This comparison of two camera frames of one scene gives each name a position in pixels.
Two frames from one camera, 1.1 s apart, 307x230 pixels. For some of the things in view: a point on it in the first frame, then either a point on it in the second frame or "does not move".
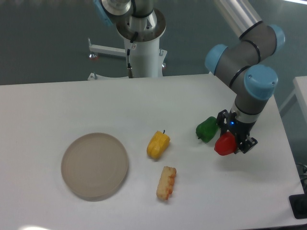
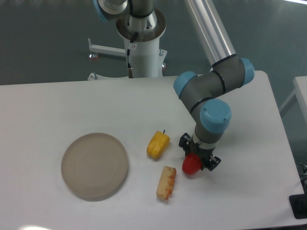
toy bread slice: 166,182 does not move
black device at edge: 299,205 does not move
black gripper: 241,129 -> 203,154
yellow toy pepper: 158,144 does not move
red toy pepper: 225,144 -> 192,164
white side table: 300,91 does not move
